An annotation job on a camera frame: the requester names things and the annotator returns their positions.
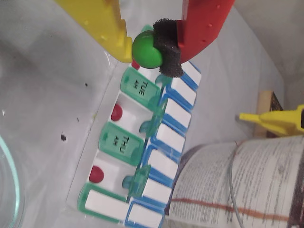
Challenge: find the weekly pill organizer box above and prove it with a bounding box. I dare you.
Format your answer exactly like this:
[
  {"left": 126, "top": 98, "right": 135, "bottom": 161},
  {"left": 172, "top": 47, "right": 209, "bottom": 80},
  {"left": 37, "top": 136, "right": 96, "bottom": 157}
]
[{"left": 65, "top": 23, "right": 202, "bottom": 228}]

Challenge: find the thin grey cable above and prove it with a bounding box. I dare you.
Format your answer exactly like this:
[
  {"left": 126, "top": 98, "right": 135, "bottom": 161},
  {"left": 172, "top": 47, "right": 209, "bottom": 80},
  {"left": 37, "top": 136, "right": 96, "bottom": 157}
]
[{"left": 227, "top": 152, "right": 245, "bottom": 228}]

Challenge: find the glass bowl with teal rim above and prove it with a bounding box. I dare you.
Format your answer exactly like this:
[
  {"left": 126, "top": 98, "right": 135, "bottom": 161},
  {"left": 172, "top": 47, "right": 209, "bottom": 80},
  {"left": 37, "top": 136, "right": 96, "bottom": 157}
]
[{"left": 0, "top": 134, "right": 26, "bottom": 228}]

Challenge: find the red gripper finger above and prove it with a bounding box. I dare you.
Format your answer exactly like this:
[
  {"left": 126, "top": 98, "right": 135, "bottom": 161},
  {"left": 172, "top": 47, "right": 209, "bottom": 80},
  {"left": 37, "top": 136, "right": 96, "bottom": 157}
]
[{"left": 152, "top": 0, "right": 236, "bottom": 78}]

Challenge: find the green ball pill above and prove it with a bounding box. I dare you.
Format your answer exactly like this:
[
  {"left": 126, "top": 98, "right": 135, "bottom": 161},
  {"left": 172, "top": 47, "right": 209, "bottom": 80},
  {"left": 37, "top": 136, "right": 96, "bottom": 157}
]
[{"left": 132, "top": 30, "right": 163, "bottom": 70}]

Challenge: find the spare gripper yellow finger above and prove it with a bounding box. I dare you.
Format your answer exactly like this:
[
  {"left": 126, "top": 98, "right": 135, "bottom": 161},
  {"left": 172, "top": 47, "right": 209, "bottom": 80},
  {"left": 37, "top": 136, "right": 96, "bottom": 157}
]
[{"left": 238, "top": 109, "right": 295, "bottom": 137}]

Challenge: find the red string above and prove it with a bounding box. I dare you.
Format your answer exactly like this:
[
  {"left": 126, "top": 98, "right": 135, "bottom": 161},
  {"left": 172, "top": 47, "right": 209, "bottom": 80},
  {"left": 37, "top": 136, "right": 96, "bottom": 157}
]
[{"left": 171, "top": 140, "right": 290, "bottom": 223}]

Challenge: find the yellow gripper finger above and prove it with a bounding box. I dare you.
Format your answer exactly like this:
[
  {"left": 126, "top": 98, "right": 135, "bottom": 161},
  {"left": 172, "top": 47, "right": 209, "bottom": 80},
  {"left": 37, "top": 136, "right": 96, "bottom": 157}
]
[{"left": 54, "top": 0, "right": 133, "bottom": 64}]

